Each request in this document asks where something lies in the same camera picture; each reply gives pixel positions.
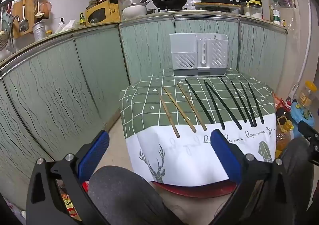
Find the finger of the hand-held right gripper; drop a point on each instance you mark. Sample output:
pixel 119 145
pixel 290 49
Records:
pixel 314 157
pixel 307 131

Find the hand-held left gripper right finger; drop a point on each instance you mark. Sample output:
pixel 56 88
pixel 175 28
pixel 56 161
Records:
pixel 225 155

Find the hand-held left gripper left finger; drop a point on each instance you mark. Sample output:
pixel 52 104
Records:
pixel 96 150

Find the wooden chopstick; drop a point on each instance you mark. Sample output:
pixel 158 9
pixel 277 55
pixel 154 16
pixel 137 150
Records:
pixel 179 109
pixel 168 114
pixel 192 106

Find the white slotted utensil holder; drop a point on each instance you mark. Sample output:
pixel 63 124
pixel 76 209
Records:
pixel 185 50

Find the person's right leg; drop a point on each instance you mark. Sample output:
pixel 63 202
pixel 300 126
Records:
pixel 296 155

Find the yellow cooking oil bottle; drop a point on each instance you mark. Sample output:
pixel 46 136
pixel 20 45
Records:
pixel 284 140

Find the dark bottle with red cap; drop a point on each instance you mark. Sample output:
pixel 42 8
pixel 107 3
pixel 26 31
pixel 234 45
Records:
pixel 284 111

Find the plastic jar with yellow lid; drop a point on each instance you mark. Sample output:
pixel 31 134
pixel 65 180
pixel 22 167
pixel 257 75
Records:
pixel 307 95

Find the orange bag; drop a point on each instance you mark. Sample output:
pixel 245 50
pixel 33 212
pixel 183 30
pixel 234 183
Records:
pixel 278 99

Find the red snack packet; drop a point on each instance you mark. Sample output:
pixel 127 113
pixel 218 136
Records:
pixel 68 202

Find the green checked tablecloth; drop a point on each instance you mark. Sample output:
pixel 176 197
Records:
pixel 149 105

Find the white pipe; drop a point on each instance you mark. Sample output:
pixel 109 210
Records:
pixel 308 40

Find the bottle with green label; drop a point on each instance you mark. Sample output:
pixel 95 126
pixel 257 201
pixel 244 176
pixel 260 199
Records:
pixel 276 18

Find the white plastic bag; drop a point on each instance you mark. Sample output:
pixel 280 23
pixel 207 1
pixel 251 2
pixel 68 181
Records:
pixel 64 26

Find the white squeeze bottle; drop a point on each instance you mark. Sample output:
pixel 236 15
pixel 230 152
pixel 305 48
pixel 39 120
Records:
pixel 265 8

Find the green glass bottle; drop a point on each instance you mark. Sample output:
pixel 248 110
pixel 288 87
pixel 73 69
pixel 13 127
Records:
pixel 81 20

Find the metal utensil cup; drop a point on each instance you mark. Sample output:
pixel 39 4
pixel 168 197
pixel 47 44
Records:
pixel 39 31

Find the yellow microwave oven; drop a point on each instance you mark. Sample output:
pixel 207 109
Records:
pixel 99 13

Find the white cooking pot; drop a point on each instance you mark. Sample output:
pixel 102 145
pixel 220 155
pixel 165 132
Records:
pixel 134 11

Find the metal spatula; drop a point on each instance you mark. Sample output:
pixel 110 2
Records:
pixel 23 24

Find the white ladle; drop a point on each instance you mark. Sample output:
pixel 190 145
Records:
pixel 38 13

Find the metal bowl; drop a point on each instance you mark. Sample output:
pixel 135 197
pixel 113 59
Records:
pixel 132 1

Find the hanging wooden cutting board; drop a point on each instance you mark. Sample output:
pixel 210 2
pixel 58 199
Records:
pixel 28 10

